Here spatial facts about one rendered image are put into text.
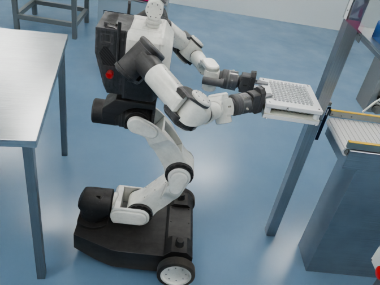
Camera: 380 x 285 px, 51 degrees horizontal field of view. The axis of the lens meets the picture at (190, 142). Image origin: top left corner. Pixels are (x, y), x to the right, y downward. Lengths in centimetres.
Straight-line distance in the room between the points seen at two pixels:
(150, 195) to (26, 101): 75
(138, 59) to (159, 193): 85
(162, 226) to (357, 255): 111
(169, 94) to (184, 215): 112
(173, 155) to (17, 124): 70
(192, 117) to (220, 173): 166
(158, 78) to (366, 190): 124
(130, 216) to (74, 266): 41
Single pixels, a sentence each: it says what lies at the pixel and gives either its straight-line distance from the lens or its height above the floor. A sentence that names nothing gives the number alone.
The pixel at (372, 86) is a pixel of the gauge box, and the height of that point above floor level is 122.
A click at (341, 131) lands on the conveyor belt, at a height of 91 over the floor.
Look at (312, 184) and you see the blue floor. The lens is 316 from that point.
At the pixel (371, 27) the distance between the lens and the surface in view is 171.
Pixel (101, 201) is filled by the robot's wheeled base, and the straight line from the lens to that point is 214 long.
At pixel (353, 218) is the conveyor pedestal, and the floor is 46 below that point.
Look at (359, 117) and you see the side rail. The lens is 215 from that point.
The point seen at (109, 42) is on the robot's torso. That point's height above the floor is 123.
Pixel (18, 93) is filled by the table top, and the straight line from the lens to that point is 193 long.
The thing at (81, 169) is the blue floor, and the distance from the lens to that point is 285.
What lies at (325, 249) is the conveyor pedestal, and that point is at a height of 20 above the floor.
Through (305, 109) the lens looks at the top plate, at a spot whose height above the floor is 107.
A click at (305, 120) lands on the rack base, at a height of 102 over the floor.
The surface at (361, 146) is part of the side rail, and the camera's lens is 190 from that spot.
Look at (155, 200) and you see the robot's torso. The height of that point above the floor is 39.
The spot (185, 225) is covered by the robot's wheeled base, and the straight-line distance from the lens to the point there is 226.
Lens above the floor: 183
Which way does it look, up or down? 35 degrees down
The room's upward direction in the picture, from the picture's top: 11 degrees clockwise
